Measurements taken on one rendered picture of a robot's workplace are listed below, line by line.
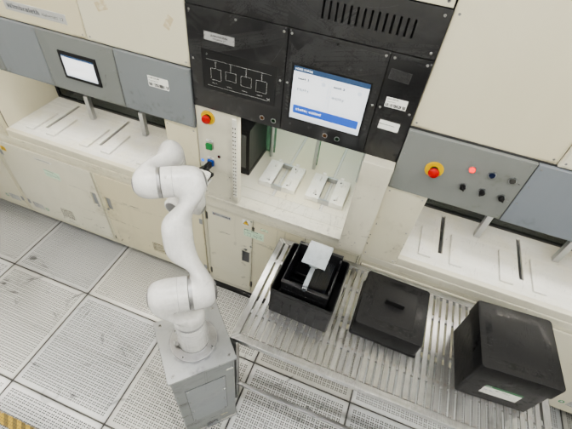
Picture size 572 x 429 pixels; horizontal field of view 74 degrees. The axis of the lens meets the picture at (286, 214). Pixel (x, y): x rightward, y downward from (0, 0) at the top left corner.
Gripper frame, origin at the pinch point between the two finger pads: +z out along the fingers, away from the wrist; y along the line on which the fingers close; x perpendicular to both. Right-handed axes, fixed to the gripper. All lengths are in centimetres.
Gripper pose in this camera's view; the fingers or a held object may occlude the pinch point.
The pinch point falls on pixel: (208, 166)
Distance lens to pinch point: 186.6
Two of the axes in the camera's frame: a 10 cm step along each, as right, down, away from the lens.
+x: 0.9, -6.8, -7.2
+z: 3.5, -6.6, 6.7
